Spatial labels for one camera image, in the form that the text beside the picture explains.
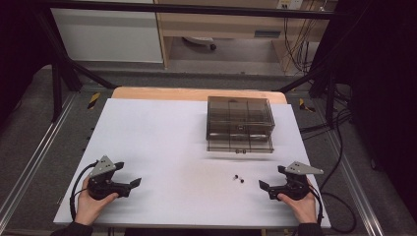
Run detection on smoky transparent drawer box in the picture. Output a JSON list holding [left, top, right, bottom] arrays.
[[205, 95, 276, 154]]

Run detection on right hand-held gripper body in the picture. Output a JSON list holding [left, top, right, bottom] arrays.
[[268, 160, 325, 202]]

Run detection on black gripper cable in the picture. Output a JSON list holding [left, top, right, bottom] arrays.
[[307, 184, 358, 234], [69, 159, 99, 222]]

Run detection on white board sheet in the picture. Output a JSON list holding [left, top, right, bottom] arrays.
[[53, 98, 332, 229]]

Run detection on black curtain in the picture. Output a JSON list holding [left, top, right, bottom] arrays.
[[0, 0, 54, 127], [333, 0, 417, 224]]

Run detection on white cabinet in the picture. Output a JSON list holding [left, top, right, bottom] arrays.
[[49, 7, 164, 64]]

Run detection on black floor cables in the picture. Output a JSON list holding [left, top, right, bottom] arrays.
[[299, 107, 354, 143]]

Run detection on black metal stand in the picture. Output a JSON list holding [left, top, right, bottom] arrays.
[[31, 9, 117, 123], [277, 63, 339, 130]]

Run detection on white power strip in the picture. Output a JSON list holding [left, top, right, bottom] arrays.
[[275, 0, 305, 11]]

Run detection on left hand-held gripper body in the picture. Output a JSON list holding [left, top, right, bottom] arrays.
[[87, 155, 132, 202]]

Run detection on hanging cable bundle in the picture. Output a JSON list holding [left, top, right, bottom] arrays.
[[282, 15, 317, 76]]

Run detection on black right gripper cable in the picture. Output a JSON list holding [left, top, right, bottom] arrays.
[[307, 184, 358, 234]]

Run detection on office chair base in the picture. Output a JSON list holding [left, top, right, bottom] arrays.
[[181, 35, 217, 52]]

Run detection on person's right hand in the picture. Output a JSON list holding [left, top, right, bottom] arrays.
[[277, 178, 319, 225]]

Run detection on yellow black hazard tape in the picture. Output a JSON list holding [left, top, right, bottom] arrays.
[[86, 91, 101, 111], [298, 97, 317, 114]]

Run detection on wooden desk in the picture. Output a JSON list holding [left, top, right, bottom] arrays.
[[152, 0, 332, 71]]

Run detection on black frame crossbar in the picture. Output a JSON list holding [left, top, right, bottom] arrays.
[[41, 1, 342, 21]]

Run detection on aluminium floor rail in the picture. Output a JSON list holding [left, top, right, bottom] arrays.
[[0, 92, 79, 224], [327, 130, 386, 236]]

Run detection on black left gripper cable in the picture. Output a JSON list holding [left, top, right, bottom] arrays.
[[69, 159, 99, 222]]

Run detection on person's left hand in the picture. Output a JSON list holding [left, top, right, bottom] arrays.
[[74, 176, 119, 227]]

